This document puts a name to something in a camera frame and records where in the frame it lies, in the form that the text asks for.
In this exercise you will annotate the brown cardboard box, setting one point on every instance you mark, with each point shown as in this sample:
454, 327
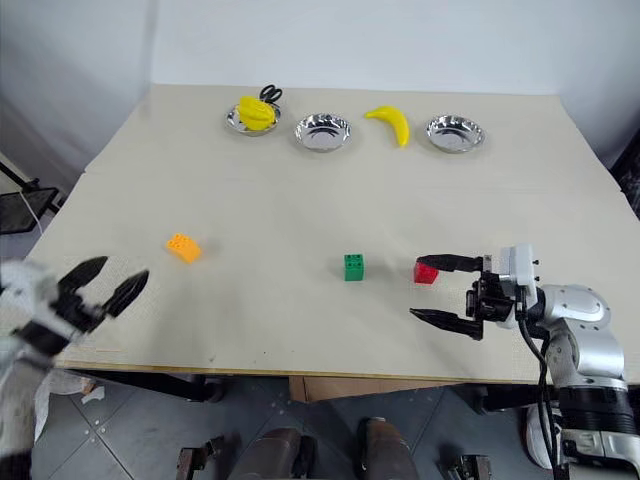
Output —
350, 387

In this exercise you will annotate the white shoe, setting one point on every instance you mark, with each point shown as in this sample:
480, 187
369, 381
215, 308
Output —
537, 435

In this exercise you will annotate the black metal stand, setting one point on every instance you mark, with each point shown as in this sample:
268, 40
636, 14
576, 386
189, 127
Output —
22, 202

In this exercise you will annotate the steel bowl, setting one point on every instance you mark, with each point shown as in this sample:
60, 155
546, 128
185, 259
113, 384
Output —
323, 131
455, 132
235, 120

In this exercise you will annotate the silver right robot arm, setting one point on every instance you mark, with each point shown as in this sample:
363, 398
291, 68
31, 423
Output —
582, 306

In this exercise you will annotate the white crumpled plastic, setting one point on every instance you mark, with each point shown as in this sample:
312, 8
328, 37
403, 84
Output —
65, 395

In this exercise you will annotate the orange toy brick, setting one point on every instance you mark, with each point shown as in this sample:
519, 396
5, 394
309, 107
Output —
184, 248

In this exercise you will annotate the dark mesh object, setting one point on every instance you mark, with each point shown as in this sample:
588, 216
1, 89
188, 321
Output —
631, 180

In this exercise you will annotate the dark rounded shape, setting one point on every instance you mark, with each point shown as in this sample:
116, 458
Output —
275, 455
387, 450

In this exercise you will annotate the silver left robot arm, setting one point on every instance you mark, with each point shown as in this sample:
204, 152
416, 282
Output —
12, 400

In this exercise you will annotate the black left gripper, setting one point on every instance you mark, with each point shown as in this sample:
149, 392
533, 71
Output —
70, 315

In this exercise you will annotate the black scissors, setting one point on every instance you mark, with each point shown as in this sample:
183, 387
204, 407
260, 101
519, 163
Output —
271, 93

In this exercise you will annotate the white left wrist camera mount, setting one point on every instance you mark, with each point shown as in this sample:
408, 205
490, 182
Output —
25, 292

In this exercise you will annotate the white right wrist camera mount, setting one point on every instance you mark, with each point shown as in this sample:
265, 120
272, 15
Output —
520, 267

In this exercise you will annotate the green toy cube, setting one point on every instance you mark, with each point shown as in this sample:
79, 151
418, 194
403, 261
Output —
353, 269

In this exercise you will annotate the black table frame bar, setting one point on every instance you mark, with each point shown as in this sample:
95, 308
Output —
505, 400
150, 386

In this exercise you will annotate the red toy cube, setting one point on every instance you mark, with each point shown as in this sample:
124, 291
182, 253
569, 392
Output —
425, 275

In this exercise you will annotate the dark metal bracket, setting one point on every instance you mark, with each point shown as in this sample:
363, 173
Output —
197, 457
467, 467

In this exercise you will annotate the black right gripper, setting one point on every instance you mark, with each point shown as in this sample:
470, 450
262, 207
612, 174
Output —
492, 300

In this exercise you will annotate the yellow toy starfruit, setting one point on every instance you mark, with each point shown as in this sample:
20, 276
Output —
256, 112

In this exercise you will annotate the yellow toy banana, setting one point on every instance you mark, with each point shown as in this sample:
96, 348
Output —
396, 125

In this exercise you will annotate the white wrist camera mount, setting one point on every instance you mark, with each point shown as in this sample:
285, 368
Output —
520, 267
25, 292

